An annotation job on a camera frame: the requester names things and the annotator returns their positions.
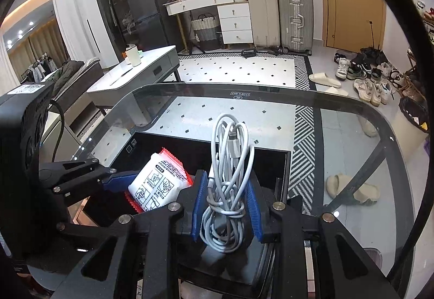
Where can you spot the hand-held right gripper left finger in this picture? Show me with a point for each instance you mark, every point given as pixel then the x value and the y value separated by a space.
pixel 198 209

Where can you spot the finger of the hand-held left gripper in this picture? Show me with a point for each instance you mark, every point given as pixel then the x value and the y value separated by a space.
pixel 81 234
pixel 117 181

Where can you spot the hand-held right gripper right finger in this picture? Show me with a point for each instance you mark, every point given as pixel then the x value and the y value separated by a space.
pixel 254 216

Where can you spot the red white snack packet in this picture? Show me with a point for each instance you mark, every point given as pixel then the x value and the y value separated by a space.
pixel 159 180

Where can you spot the black cardboard box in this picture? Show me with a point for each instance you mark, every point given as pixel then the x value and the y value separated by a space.
pixel 190 156

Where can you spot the hanging clothes rack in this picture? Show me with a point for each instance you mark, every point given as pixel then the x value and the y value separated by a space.
pixel 39 68

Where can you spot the beige slipper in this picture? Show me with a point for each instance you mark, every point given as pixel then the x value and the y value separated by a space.
pixel 367 194
pixel 323 79
pixel 339 184
pixel 337 91
pixel 368 126

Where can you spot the grey sofa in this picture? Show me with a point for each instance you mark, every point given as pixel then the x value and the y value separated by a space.
pixel 84 89

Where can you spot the dark jacket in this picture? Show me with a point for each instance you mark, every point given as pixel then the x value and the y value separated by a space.
pixel 67 73

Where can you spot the white grey coffee table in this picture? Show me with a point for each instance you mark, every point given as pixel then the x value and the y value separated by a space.
pixel 135 72

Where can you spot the white cup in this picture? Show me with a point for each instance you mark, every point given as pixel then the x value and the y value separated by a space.
pixel 134 55

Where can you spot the glass table top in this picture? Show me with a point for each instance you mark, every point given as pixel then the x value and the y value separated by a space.
pixel 237 72

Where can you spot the small black device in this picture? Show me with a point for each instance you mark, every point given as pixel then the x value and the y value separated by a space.
pixel 249 54

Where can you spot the white trash bin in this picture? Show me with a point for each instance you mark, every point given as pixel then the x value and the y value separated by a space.
pixel 407 139

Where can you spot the woven basket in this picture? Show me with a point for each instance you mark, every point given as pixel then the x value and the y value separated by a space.
pixel 205 33

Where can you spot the pile of shoes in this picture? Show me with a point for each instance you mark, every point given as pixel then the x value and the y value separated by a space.
pixel 369 78

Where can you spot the white vanity desk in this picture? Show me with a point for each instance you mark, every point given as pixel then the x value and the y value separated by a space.
pixel 234 19

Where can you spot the beige suitcase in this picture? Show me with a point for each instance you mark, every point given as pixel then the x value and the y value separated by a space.
pixel 262 14

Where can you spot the silver suitcase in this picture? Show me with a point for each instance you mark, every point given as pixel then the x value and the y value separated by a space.
pixel 295 17

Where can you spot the black tripod stand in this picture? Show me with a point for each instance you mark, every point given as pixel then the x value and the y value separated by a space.
pixel 374 41

